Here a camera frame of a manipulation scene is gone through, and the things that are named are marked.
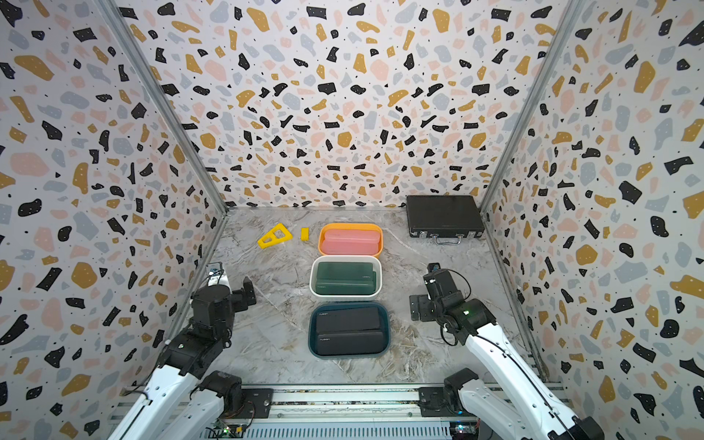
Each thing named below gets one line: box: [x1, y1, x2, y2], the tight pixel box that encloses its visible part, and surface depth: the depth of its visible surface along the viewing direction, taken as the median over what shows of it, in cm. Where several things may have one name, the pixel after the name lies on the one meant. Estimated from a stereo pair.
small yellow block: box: [299, 227, 311, 242], surface depth 115 cm
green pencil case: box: [315, 261, 377, 296], surface depth 97 cm
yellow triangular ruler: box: [257, 222, 295, 250], surface depth 114 cm
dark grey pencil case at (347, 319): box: [316, 307, 381, 334], surface depth 87 cm
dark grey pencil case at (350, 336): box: [315, 319, 387, 355], surface depth 83 cm
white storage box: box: [308, 254, 384, 302], surface depth 97 cm
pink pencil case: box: [321, 229, 381, 255], surface depth 108 cm
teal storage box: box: [308, 301, 392, 360], surface depth 85 cm
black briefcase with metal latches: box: [406, 195, 485, 245], surface depth 120 cm
